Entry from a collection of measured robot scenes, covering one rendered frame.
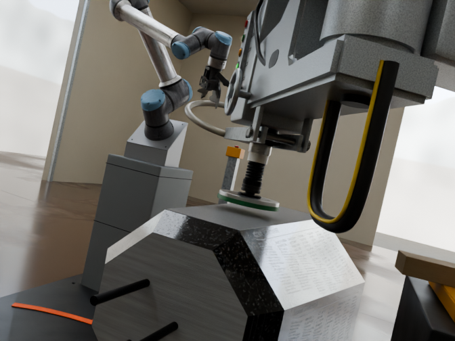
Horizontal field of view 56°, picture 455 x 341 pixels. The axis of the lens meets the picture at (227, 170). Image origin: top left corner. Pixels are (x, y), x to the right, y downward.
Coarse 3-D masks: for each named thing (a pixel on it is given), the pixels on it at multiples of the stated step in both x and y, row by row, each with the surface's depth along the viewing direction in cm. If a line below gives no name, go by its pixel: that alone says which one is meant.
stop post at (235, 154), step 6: (228, 150) 348; (234, 150) 346; (240, 150) 345; (228, 156) 350; (234, 156) 346; (240, 156) 348; (228, 162) 350; (234, 162) 348; (228, 168) 350; (234, 168) 348; (228, 174) 349; (234, 174) 350; (228, 180) 349; (234, 180) 353; (222, 186) 351; (228, 186) 349
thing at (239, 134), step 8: (232, 128) 175; (240, 128) 159; (248, 128) 128; (264, 128) 125; (224, 136) 191; (232, 136) 171; (240, 136) 155; (248, 136) 127; (264, 136) 125; (272, 136) 128; (280, 136) 128; (288, 136) 137; (296, 136) 130; (280, 144) 143; (288, 144) 129; (296, 144) 128
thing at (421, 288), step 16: (416, 288) 119; (432, 288) 124; (400, 304) 137; (416, 304) 107; (432, 304) 104; (400, 320) 129; (416, 320) 102; (432, 320) 90; (448, 320) 93; (400, 336) 122; (416, 336) 98; (432, 336) 84; (448, 336) 83
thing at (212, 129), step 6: (192, 102) 217; (198, 102) 221; (204, 102) 225; (210, 102) 228; (222, 102) 232; (186, 108) 206; (186, 114) 203; (192, 114) 200; (192, 120) 198; (198, 120) 195; (204, 126) 193; (210, 126) 192; (216, 132) 191; (222, 132) 191
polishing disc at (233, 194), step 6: (222, 192) 145; (228, 192) 145; (234, 192) 151; (234, 198) 140; (240, 198) 139; (246, 198) 139; (252, 198) 142; (264, 198) 154; (264, 204) 140; (270, 204) 141; (276, 204) 144
